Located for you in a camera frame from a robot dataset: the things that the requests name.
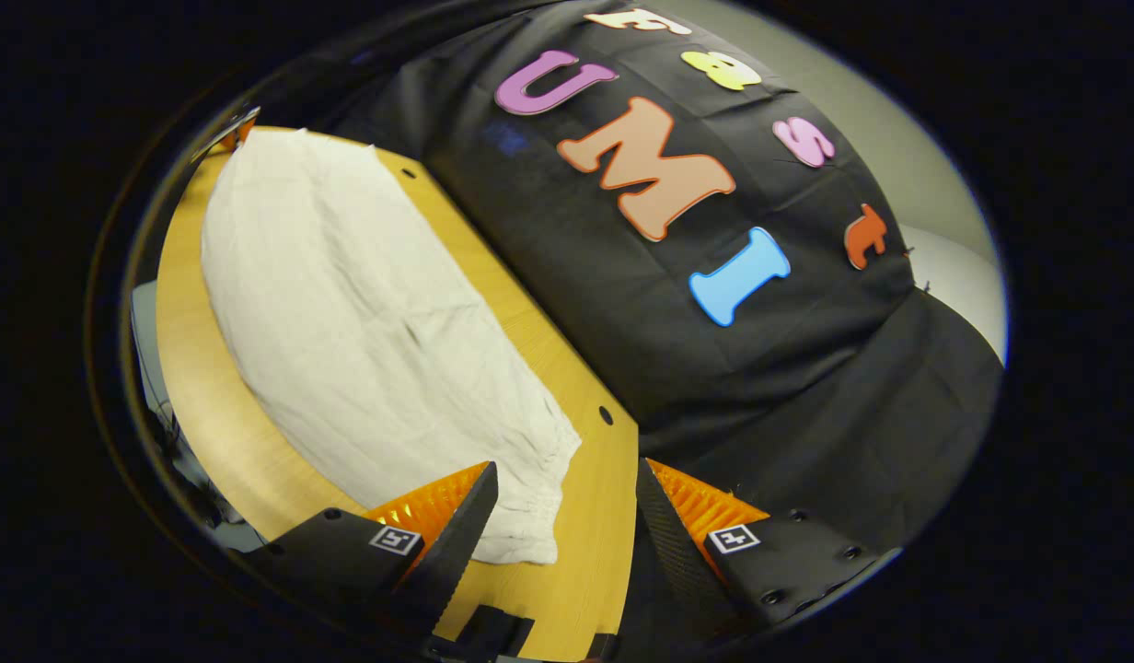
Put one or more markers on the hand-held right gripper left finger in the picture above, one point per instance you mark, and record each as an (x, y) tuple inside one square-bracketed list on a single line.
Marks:
[(457, 552)]

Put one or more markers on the white jeans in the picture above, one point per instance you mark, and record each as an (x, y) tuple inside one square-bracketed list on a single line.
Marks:
[(346, 322)]

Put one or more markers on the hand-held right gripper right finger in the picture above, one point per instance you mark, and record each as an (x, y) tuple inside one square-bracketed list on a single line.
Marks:
[(677, 552)]

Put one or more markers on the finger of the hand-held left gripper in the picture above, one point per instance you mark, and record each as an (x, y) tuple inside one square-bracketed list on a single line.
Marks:
[(238, 131)]

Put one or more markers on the black backdrop cloth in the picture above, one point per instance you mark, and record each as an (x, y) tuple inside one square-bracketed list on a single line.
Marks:
[(760, 368)]

